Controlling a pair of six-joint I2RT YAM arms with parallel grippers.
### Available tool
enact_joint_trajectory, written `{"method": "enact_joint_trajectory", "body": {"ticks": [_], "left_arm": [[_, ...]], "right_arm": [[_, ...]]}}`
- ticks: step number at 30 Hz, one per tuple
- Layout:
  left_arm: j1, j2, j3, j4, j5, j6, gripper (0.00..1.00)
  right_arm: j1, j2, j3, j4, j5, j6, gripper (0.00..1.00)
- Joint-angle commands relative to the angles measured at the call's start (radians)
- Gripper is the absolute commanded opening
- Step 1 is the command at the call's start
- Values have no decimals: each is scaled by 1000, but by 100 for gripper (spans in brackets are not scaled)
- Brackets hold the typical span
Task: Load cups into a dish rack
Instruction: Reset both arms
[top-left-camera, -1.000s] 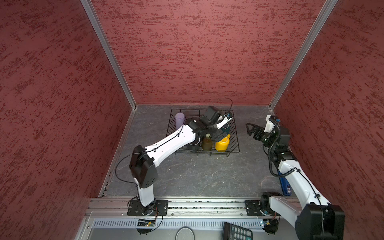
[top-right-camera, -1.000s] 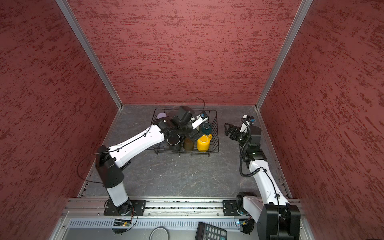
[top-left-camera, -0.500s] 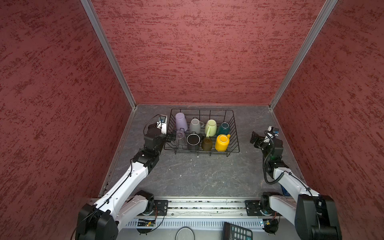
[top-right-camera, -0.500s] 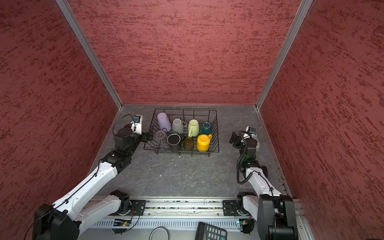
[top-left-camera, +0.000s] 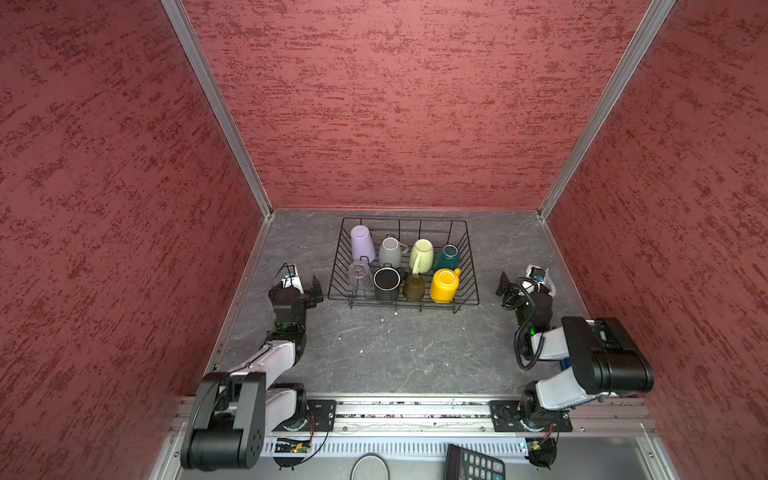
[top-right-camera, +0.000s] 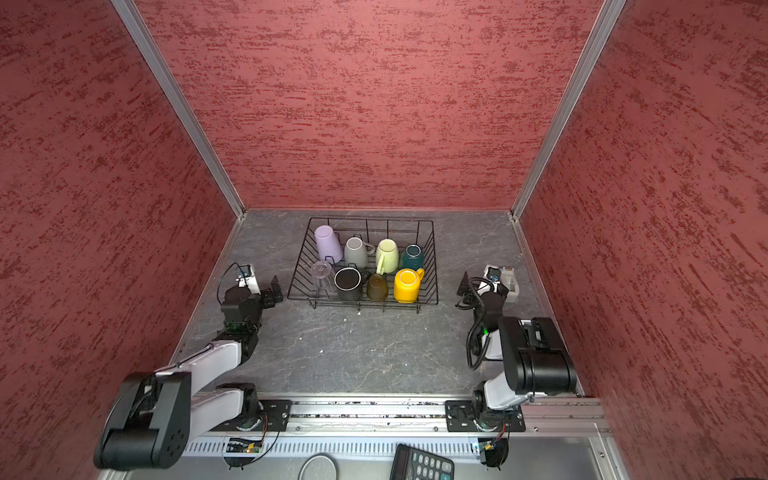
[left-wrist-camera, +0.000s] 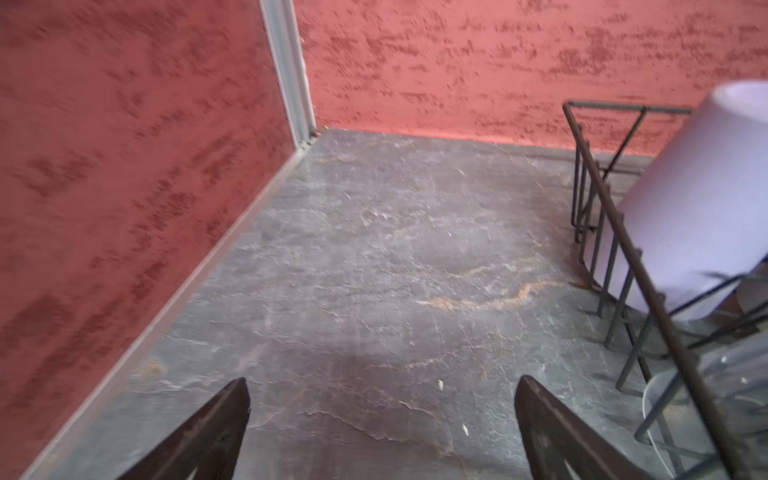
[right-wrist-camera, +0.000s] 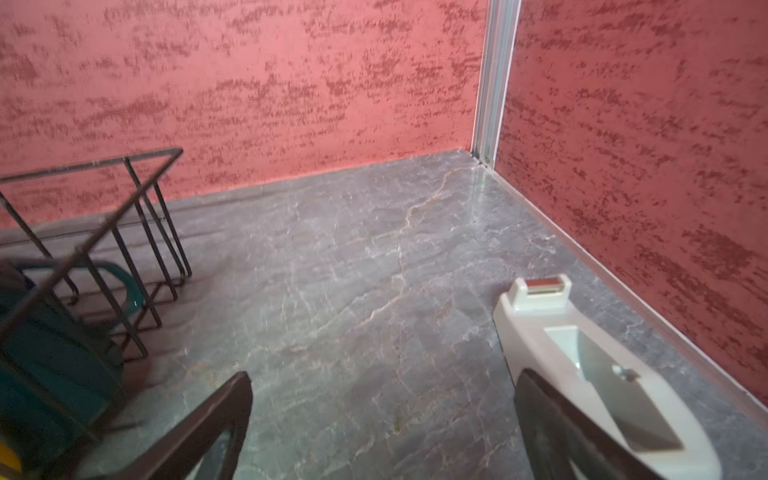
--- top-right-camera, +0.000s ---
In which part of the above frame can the clear glass tumbler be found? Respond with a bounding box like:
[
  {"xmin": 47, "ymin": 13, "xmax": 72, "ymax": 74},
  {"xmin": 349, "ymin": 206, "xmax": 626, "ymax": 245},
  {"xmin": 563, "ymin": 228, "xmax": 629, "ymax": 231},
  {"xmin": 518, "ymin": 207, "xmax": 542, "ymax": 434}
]
[{"xmin": 310, "ymin": 260, "xmax": 334, "ymax": 298}]

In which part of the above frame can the yellow mug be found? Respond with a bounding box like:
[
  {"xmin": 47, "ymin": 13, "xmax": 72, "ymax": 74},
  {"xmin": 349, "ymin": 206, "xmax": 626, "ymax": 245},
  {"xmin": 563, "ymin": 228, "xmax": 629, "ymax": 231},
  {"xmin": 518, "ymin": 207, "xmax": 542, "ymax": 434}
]
[{"xmin": 393, "ymin": 268, "xmax": 425, "ymax": 304}]

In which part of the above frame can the white cup dark green base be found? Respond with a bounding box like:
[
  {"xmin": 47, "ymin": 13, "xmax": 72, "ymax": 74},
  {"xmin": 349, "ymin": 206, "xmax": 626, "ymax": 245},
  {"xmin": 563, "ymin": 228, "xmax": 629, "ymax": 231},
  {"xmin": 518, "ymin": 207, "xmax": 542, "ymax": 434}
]
[{"xmin": 401, "ymin": 244, "xmax": 424, "ymax": 271}]

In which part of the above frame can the lavender plastic cup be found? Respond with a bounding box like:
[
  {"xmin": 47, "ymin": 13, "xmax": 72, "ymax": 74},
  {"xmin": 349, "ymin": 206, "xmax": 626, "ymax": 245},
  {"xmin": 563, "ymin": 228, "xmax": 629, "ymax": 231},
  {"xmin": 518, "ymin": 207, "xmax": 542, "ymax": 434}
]
[{"xmin": 314, "ymin": 225, "xmax": 344, "ymax": 265}]

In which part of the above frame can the black mug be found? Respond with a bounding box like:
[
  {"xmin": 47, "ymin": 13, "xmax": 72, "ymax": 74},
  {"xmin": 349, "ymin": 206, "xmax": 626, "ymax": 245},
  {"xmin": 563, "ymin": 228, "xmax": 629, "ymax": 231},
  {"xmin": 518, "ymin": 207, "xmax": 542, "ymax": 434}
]
[{"xmin": 334, "ymin": 267, "xmax": 366, "ymax": 302}]

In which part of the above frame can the cream mug green handle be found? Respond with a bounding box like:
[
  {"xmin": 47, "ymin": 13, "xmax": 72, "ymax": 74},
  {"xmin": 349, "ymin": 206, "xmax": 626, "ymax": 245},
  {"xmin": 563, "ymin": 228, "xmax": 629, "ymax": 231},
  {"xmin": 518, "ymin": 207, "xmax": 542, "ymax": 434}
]
[{"xmin": 376, "ymin": 238, "xmax": 399, "ymax": 275}]

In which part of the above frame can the olive green glass cup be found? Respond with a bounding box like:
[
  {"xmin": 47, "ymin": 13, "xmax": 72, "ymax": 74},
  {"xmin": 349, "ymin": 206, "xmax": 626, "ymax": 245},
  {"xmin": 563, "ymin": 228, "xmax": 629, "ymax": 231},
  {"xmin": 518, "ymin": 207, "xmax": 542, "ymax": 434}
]
[{"xmin": 366, "ymin": 274, "xmax": 389, "ymax": 303}]

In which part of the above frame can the white ceramic mug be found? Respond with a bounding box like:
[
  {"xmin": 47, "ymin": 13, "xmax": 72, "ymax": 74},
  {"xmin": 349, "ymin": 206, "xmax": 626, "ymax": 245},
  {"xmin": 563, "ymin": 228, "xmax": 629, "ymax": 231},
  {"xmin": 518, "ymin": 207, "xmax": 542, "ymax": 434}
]
[{"xmin": 344, "ymin": 236, "xmax": 376, "ymax": 270}]

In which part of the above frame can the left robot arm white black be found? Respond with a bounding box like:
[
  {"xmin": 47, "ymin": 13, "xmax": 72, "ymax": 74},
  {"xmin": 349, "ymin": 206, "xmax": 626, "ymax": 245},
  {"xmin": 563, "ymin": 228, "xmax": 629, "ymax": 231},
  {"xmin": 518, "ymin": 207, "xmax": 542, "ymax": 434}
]
[{"xmin": 93, "ymin": 275, "xmax": 291, "ymax": 472}]

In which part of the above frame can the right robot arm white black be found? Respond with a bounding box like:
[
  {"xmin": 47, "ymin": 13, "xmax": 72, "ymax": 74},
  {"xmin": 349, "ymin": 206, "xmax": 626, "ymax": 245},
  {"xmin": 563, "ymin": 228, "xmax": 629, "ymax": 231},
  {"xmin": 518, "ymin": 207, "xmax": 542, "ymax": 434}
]
[{"xmin": 456, "ymin": 273, "xmax": 577, "ymax": 431}]

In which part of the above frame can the white plastic tape dispenser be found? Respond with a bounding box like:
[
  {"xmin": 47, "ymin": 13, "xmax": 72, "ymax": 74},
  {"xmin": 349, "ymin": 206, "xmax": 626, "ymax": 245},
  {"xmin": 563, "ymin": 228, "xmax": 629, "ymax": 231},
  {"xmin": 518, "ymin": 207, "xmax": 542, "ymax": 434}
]
[{"xmin": 500, "ymin": 266, "xmax": 520, "ymax": 301}]

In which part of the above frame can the round grey disc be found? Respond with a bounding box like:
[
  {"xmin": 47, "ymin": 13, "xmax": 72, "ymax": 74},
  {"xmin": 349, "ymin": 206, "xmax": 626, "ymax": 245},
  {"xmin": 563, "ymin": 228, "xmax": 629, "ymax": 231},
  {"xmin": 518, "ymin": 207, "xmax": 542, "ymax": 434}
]
[{"xmin": 297, "ymin": 453, "xmax": 339, "ymax": 480}]

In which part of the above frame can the black calculator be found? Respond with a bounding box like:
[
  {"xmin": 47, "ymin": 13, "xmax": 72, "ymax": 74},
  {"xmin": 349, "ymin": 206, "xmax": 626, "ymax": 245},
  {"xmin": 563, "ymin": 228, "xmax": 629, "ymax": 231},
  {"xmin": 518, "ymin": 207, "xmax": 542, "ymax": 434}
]
[{"xmin": 389, "ymin": 444, "xmax": 455, "ymax": 480}]

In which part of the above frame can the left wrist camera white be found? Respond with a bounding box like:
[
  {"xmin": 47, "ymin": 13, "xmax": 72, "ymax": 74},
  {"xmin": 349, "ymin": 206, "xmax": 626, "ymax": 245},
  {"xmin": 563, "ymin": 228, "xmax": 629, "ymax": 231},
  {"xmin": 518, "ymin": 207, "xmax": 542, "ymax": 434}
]
[{"xmin": 235, "ymin": 264, "xmax": 261, "ymax": 294}]

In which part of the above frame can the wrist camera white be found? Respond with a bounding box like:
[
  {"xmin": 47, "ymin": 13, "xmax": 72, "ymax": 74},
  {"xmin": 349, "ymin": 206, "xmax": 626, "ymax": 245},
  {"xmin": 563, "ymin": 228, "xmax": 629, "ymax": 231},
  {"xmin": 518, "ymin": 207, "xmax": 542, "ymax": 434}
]
[
  {"xmin": 477, "ymin": 265, "xmax": 509, "ymax": 296},
  {"xmin": 235, "ymin": 264, "xmax": 261, "ymax": 294}
]

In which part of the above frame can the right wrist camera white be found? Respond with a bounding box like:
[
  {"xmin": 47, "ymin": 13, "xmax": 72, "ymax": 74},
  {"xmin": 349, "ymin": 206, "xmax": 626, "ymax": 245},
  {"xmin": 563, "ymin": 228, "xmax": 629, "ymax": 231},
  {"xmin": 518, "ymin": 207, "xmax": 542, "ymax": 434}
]
[{"xmin": 477, "ymin": 265, "xmax": 509, "ymax": 296}]

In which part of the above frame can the black wire dish rack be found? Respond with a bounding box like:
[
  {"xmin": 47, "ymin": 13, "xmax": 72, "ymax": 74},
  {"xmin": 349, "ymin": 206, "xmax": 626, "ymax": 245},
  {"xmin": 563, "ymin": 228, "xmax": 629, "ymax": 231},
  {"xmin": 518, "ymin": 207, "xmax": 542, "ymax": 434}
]
[{"xmin": 286, "ymin": 216, "xmax": 440, "ymax": 314}]

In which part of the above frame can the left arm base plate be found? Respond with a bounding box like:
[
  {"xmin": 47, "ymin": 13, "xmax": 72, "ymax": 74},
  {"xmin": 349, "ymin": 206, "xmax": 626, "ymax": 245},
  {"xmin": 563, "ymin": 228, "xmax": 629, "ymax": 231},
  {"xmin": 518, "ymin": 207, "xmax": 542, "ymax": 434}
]
[{"xmin": 212, "ymin": 399, "xmax": 293, "ymax": 434}]

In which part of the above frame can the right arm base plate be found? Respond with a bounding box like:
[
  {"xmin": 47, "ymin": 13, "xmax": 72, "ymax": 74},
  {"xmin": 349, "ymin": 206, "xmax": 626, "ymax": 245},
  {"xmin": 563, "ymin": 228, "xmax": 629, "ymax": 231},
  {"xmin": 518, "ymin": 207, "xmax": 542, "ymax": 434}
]
[{"xmin": 444, "ymin": 400, "xmax": 526, "ymax": 434}]

